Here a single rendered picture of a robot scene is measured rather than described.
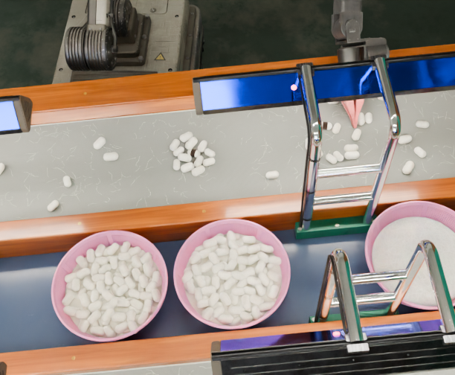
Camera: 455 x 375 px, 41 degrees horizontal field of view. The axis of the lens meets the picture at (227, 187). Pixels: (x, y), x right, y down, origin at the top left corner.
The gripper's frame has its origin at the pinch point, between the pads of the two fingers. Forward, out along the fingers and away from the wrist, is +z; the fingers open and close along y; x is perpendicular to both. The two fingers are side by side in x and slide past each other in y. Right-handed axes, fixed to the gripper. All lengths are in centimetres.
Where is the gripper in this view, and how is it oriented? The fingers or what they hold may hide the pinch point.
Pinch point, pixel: (354, 124)
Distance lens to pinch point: 164.2
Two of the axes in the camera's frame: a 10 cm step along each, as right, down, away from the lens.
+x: 0.0, -1.7, 9.9
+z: 1.2, 9.8, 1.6
